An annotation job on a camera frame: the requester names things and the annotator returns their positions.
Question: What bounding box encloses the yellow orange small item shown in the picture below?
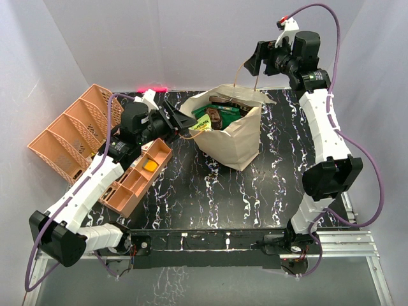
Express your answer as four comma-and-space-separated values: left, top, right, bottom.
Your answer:
142, 159, 158, 173

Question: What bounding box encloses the brown paper bag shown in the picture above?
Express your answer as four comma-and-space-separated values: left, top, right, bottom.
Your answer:
180, 81, 273, 171

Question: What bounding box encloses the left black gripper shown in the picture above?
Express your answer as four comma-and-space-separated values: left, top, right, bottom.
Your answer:
137, 101, 198, 146

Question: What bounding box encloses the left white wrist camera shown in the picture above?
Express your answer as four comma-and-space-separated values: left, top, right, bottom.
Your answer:
134, 89, 159, 111

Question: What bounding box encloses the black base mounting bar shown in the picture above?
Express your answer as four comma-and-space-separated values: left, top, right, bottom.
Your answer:
127, 228, 323, 270

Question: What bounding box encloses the brown kettle chips bag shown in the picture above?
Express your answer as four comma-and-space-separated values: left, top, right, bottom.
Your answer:
209, 96, 252, 117

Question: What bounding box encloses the pink compartment tray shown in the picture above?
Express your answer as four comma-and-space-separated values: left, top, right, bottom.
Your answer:
99, 138, 173, 217

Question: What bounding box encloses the light green candy bag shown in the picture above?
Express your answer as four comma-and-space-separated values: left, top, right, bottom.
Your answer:
190, 114, 212, 131

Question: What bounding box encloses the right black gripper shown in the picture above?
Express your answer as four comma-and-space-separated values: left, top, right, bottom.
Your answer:
245, 38, 299, 77

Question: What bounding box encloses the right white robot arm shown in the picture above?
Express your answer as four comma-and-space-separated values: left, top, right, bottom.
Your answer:
244, 30, 363, 253

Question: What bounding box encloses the aluminium frame rail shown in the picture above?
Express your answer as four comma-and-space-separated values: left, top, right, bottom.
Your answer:
305, 85, 395, 306

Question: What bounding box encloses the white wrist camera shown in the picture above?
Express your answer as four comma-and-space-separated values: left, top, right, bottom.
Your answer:
275, 16, 300, 48
134, 89, 159, 111

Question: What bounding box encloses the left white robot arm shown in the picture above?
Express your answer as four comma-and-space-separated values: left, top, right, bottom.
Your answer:
29, 102, 197, 267

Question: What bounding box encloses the green snack bag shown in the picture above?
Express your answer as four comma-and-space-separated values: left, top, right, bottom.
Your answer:
192, 104, 241, 130

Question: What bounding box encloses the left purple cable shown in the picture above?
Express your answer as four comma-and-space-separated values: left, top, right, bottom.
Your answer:
24, 94, 135, 293

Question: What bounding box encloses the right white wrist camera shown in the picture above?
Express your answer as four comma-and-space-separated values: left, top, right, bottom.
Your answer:
275, 16, 300, 48

